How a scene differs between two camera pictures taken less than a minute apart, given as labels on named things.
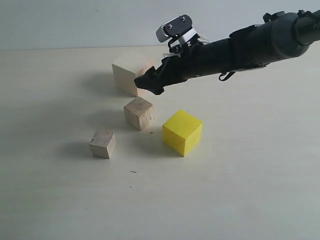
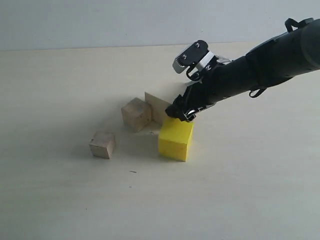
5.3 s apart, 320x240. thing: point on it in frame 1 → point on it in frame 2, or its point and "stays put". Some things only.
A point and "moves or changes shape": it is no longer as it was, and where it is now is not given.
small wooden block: [102, 144] stays put
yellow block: [182, 132] moves or changes shape
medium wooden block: [139, 113] stays put
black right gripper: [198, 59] → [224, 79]
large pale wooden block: [126, 67] → [158, 108]
